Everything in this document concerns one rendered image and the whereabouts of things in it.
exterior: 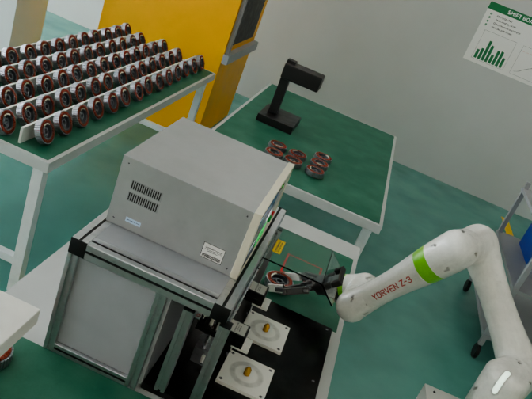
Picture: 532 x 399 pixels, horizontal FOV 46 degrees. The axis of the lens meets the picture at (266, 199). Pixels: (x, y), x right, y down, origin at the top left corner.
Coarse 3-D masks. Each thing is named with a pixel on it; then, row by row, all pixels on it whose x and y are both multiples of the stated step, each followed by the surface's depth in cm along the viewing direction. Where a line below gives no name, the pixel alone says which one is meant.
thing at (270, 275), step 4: (268, 272) 239; (272, 272) 240; (276, 272) 241; (280, 272) 242; (268, 276) 237; (272, 276) 240; (276, 276) 241; (280, 276) 241; (284, 276) 241; (288, 276) 241; (264, 280) 237; (268, 280) 235; (272, 280) 235; (276, 280) 238; (280, 280) 239; (284, 280) 241; (288, 280) 239; (292, 280) 241; (284, 284) 236; (288, 284) 237; (292, 284) 238; (276, 292) 234
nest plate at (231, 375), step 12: (228, 360) 187; (240, 360) 189; (252, 360) 191; (228, 372) 183; (240, 372) 185; (252, 372) 187; (264, 372) 189; (228, 384) 179; (240, 384) 180; (252, 384) 182; (264, 384) 184; (252, 396) 178; (264, 396) 180
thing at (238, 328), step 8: (208, 320) 182; (200, 328) 179; (208, 328) 179; (232, 328) 179; (240, 328) 180; (248, 328) 181; (208, 336) 180; (232, 336) 178; (240, 336) 177; (232, 344) 178; (240, 344) 178; (248, 344) 181
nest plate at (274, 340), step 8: (248, 320) 209; (256, 320) 210; (264, 320) 212; (272, 320) 214; (256, 328) 206; (272, 328) 210; (280, 328) 211; (288, 328) 213; (248, 336) 201; (256, 336) 202; (264, 336) 204; (272, 336) 205; (280, 336) 207; (264, 344) 200; (272, 344) 202; (280, 344) 203; (280, 352) 200
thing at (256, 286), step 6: (252, 288) 200; (258, 288) 202; (264, 288) 203; (246, 294) 200; (252, 294) 200; (258, 294) 199; (264, 294) 200; (252, 300) 200; (258, 300) 200; (264, 300) 204; (270, 300) 205; (258, 306) 201; (264, 306) 201
